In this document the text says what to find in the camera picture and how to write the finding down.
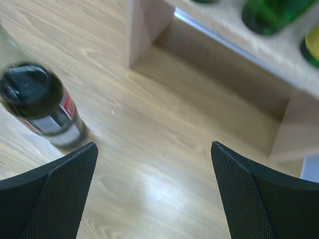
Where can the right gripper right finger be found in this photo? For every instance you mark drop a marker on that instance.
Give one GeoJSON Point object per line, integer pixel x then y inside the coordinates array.
{"type": "Point", "coordinates": [262, 203]}

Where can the cola bottle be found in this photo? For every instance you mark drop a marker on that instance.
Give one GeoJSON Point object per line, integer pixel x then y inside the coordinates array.
{"type": "Point", "coordinates": [34, 95]}

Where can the wooden two-tier shelf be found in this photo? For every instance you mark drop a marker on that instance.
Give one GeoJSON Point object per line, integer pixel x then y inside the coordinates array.
{"type": "Point", "coordinates": [269, 72]}

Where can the green bottle yellow label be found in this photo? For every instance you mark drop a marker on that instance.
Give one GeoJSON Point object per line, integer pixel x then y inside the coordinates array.
{"type": "Point", "coordinates": [309, 47]}

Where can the green bottle red-white label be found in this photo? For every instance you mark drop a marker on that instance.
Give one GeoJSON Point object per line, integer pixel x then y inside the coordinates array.
{"type": "Point", "coordinates": [267, 17]}

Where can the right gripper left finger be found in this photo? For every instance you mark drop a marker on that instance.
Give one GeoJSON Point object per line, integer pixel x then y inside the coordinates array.
{"type": "Point", "coordinates": [47, 202]}

